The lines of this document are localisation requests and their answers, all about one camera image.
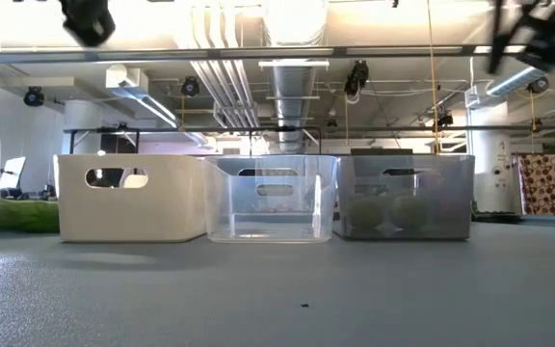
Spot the black ceiling-hung device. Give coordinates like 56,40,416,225
180,75,201,98
22,86,45,108
343,59,371,97
526,76,551,95
432,112,455,132

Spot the white round column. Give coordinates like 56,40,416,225
466,101,515,214

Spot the red dotted patterned cloth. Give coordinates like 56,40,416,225
516,152,555,217

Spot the computer monitor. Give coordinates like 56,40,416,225
0,155,27,192

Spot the grey translucent plastic basket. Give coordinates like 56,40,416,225
333,153,476,242

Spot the white opaque plastic basket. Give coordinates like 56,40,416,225
53,153,208,244

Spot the round green fruit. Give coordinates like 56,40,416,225
346,197,386,232
389,193,431,230

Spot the green cucumber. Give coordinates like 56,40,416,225
0,198,61,234

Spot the clear plastic basket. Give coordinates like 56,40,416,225
203,154,339,244

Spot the silver spiral duct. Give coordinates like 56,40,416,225
485,66,548,98

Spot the white box air duct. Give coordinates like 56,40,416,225
104,64,150,91

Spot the aluminium frame crossbar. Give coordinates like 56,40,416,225
0,43,555,67

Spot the yellow hanging cord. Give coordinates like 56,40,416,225
425,0,441,155

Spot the black background frame bar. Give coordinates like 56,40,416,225
63,124,555,135

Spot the silver round ceiling duct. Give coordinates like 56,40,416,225
271,62,318,155

